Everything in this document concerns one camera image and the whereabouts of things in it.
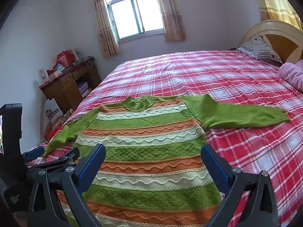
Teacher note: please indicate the brown woven bag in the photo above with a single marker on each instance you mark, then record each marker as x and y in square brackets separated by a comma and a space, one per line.
[68, 114]

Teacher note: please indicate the beige patterned curtain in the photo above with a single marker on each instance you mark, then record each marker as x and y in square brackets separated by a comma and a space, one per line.
[105, 23]
[171, 11]

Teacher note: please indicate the red gift bag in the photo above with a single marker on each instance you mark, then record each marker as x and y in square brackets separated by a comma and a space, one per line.
[65, 58]

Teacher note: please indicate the red plastic bag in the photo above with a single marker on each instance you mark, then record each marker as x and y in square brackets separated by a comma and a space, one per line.
[52, 132]

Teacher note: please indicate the window with green frame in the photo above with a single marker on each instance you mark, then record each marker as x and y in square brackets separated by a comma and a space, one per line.
[135, 11]

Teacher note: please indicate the green orange striped knit sweater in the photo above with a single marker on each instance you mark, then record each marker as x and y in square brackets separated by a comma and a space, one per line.
[151, 144]

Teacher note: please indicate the pink blanket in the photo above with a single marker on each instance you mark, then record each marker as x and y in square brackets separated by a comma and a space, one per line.
[293, 74]

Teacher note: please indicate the patterned white pillow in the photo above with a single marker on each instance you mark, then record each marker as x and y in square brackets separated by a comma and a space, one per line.
[259, 48]

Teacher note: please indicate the brown wooden desk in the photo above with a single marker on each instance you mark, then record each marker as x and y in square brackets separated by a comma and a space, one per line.
[68, 85]

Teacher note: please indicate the cream wooden headboard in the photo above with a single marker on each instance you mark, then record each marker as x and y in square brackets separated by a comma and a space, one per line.
[284, 37]

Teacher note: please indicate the white box with red hearts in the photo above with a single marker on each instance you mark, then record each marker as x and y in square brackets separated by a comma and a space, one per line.
[43, 76]

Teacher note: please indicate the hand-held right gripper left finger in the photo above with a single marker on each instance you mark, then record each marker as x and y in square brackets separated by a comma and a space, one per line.
[92, 164]

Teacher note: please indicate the bed with red plaid sheet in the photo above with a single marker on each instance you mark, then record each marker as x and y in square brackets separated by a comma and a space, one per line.
[236, 80]

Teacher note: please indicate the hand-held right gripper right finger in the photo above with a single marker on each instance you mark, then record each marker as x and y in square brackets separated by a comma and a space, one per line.
[214, 164]

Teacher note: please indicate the white paper bag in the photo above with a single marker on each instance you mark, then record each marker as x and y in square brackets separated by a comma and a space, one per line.
[52, 110]

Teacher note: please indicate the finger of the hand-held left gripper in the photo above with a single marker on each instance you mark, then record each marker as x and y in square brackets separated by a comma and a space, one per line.
[60, 159]
[33, 153]

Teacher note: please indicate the yellow curtain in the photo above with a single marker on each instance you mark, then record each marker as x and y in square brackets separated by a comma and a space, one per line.
[277, 2]

